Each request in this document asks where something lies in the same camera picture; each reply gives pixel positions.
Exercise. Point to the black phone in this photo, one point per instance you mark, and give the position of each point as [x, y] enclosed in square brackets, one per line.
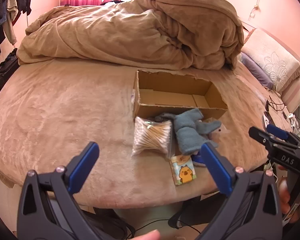
[267, 105]

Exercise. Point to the purple pillow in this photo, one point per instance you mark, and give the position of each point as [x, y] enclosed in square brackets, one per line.
[256, 71]

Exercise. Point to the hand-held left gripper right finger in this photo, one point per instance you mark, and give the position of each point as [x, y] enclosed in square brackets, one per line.
[217, 165]

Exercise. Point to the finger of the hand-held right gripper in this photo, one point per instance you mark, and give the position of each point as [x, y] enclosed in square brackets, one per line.
[261, 136]
[277, 131]

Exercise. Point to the yellow cartoon tissue packet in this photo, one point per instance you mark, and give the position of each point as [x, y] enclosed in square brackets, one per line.
[185, 172]

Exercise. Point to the person's right hand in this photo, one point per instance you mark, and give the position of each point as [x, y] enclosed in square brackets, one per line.
[283, 192]

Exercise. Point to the hanging dark clothes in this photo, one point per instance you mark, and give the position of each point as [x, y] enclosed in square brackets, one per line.
[0, 17]

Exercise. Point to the beige duvet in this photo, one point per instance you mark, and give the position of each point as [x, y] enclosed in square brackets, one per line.
[115, 32]

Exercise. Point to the white floral pillow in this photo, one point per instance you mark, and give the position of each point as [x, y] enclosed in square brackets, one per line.
[272, 57]

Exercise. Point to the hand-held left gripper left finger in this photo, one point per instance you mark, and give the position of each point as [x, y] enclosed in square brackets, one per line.
[83, 167]

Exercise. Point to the black bag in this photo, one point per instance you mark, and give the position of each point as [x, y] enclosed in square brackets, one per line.
[3, 72]

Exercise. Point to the bag of cotton swabs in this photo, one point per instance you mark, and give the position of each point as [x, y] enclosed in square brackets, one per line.
[151, 135]

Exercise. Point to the person's left hand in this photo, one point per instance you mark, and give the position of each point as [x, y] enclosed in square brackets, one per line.
[147, 236]

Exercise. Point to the white power bank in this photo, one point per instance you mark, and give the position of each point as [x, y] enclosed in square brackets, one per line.
[265, 122]

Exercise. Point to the grey dotted socks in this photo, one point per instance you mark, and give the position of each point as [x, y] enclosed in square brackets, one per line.
[163, 118]

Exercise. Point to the wall socket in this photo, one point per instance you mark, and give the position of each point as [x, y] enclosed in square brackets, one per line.
[254, 10]

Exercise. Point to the cardboard box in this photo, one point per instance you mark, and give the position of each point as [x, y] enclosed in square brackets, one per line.
[165, 97]

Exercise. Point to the striped headboard cushion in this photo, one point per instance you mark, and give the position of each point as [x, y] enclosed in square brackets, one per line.
[295, 92]

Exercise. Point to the blue tissue packet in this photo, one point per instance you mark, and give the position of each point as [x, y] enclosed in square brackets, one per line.
[197, 160]

